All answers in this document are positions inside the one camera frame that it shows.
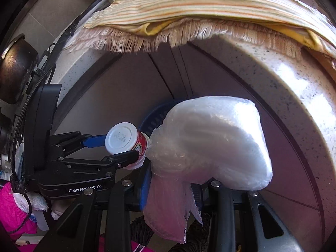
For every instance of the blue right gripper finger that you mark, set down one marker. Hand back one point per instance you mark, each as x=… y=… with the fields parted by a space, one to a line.
x=146 y=175

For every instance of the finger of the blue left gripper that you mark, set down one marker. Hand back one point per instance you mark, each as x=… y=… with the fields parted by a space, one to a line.
x=94 y=141

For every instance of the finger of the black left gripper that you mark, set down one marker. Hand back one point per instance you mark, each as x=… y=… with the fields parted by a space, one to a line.
x=121 y=160

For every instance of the red white yogurt cup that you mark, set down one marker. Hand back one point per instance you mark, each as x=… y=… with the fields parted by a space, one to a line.
x=124 y=137

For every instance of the blue plastic trash basket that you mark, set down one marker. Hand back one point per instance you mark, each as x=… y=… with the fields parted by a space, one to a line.
x=156 y=116

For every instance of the gloved left hand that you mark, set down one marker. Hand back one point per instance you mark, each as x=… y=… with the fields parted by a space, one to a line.
x=39 y=203

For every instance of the black wok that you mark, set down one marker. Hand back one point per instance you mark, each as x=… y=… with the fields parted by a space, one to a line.
x=17 y=62

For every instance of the striped table cloth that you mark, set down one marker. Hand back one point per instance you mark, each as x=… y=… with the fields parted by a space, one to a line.
x=147 y=18

